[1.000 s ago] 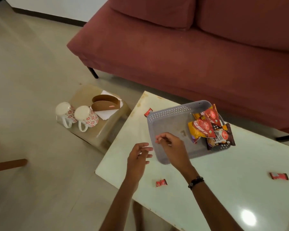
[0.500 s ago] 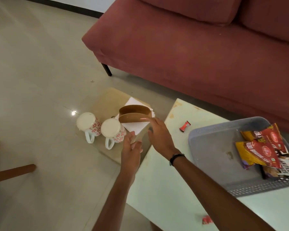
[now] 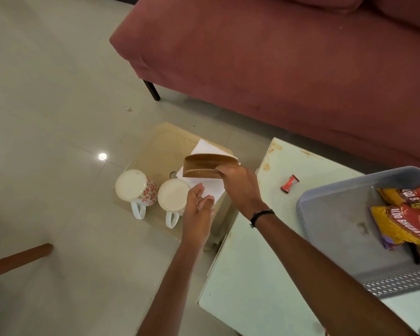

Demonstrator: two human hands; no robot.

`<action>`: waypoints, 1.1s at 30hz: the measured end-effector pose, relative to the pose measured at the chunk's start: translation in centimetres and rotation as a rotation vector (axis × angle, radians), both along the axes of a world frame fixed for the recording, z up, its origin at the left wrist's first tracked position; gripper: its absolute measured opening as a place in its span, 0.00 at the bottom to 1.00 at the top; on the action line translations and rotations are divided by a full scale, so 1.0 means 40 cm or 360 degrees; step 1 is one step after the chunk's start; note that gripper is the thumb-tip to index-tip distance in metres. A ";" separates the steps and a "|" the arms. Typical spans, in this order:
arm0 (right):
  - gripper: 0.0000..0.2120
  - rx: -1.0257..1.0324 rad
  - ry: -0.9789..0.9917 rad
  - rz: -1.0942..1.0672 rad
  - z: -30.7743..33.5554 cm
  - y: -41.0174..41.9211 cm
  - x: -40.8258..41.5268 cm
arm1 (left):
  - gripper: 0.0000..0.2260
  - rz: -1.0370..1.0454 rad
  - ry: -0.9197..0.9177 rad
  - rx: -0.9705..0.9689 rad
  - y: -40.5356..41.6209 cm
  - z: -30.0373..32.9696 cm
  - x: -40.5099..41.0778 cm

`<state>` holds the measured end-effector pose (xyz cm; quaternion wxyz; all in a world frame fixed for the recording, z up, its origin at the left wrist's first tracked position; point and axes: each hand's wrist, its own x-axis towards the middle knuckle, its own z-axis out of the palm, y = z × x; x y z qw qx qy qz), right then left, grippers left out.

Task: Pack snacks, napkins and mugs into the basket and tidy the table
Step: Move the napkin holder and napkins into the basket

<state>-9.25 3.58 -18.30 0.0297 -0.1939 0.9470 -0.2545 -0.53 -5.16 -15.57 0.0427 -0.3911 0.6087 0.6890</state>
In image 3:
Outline person's right hand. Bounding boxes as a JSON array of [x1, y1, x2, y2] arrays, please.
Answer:
[[217, 163, 266, 221]]

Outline person's left hand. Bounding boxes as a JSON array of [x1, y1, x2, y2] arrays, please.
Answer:
[[181, 182, 216, 249]]

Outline white paper napkins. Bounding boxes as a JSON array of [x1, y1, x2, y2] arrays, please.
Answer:
[[176, 139, 240, 202]]

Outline white floral mug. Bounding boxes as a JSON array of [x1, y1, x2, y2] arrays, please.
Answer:
[[157, 178, 191, 229], [114, 169, 159, 220]]

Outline brown wooden napkin holder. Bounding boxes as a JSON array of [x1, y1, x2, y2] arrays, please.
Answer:
[[182, 154, 240, 180]]

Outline red candy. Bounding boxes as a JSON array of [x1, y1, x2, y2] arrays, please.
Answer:
[[280, 174, 300, 194]]

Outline grey plastic basket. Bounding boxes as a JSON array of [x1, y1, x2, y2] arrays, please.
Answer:
[[296, 166, 420, 300]]

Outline yellow red snack packet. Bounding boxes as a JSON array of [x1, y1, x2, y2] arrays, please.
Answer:
[[377, 181, 420, 209], [369, 203, 420, 251]]

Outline person's right forearm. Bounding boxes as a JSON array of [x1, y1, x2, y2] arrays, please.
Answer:
[[253, 213, 419, 336]]

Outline person's left forearm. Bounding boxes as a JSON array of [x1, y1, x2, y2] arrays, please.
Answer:
[[135, 239, 205, 336]]

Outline white coffee table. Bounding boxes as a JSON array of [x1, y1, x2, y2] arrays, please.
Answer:
[[197, 137, 420, 336]]

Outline black wristband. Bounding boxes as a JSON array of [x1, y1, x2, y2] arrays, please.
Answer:
[[249, 209, 276, 229]]

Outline beige plastic stool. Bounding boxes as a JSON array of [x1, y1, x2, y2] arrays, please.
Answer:
[[112, 122, 239, 252]]

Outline red fabric sofa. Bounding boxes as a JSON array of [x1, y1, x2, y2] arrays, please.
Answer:
[[109, 0, 420, 179]]

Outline wooden chair leg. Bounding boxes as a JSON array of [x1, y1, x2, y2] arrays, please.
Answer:
[[0, 243, 54, 281]]

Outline red sofa back cushion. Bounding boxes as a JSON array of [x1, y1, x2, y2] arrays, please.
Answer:
[[273, 0, 368, 15], [365, 0, 420, 23]]

